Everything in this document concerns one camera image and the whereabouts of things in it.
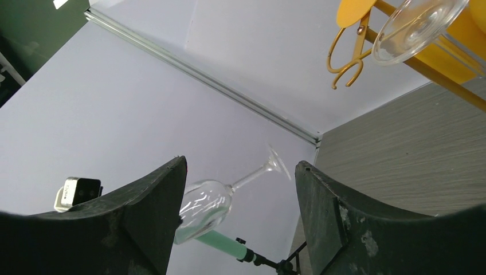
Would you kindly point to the clear wine glass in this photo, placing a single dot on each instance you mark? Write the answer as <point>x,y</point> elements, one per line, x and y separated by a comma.
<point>412,27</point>
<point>206,203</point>

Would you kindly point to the yellow wine glass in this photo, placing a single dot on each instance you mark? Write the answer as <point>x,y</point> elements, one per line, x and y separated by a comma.
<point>458,52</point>
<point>351,11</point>

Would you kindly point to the left yellow wine glass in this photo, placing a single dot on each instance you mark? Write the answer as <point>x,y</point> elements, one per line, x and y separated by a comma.
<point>351,11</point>

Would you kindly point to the mint green cup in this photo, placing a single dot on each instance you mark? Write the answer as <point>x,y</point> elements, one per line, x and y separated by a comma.
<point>224,244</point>

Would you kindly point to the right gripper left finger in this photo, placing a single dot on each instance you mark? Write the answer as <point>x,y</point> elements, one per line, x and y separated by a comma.
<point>127,231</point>

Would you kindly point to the black tripod stand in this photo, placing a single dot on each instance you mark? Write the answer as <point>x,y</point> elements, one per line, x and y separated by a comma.
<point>288,266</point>

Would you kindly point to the left aluminium frame post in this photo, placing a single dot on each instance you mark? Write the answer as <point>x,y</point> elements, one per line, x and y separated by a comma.
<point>166,56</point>

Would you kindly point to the right yellow wine glass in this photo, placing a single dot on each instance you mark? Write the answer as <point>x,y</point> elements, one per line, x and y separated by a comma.
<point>458,52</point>

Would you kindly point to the gold wire glass rack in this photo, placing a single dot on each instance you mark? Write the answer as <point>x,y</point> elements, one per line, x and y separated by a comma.
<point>368,29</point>

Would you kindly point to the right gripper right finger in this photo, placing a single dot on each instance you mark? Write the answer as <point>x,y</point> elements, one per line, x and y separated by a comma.
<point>348,232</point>

